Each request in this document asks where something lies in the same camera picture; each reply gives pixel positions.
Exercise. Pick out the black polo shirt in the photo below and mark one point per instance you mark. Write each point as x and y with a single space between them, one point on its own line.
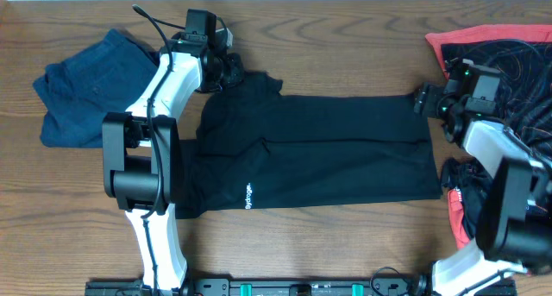
257 148

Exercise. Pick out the folded navy blue shorts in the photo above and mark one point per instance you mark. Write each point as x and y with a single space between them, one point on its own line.
79 91

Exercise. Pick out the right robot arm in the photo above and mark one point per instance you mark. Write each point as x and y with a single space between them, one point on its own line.
508 240

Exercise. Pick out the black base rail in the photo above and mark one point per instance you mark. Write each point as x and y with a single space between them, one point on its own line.
381 284

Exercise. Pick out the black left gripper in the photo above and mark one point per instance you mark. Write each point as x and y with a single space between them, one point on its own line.
233 72

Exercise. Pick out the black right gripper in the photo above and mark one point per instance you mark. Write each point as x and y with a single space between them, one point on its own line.
426 98

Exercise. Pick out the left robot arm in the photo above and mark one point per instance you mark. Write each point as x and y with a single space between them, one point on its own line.
142 162

